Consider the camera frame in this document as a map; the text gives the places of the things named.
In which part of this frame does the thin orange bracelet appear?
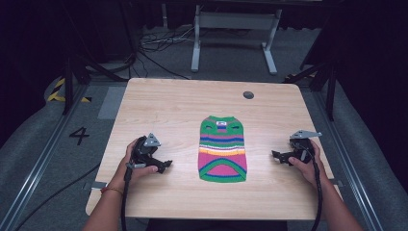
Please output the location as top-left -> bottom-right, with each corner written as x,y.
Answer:
99,186 -> 125,196

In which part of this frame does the person's right hand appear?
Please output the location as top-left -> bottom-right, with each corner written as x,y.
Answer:
288,140 -> 329,191

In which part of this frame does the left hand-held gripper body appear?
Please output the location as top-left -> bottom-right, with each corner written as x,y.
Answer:
131,132 -> 163,168

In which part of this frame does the yellow black hazard tape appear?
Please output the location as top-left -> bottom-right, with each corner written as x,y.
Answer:
46,77 -> 92,104

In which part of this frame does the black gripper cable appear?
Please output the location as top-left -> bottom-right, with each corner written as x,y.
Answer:
297,143 -> 323,231
120,162 -> 147,231

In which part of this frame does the person's left hand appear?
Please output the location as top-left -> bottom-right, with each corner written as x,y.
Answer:
110,138 -> 159,193

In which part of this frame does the black metal stand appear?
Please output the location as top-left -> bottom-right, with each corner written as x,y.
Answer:
62,56 -> 130,116
283,63 -> 339,122

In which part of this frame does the striped knitted pet sweater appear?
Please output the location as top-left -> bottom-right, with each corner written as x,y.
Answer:
197,115 -> 248,184

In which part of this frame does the grey metal floor rail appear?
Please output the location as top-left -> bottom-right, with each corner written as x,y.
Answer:
313,91 -> 386,231
0,84 -> 89,231

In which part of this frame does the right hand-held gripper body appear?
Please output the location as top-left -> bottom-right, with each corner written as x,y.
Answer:
288,129 -> 323,166

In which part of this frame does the black floor cable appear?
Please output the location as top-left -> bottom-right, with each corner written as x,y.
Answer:
13,163 -> 102,231

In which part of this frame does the white metal table frame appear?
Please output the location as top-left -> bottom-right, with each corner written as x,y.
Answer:
191,4 -> 283,76

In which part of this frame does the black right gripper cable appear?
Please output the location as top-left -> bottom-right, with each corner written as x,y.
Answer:
297,143 -> 323,231

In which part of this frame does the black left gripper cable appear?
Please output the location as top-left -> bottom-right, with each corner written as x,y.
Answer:
120,162 -> 147,231

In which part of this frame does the tangle of floor cables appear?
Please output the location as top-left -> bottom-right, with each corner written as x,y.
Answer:
128,26 -> 196,81

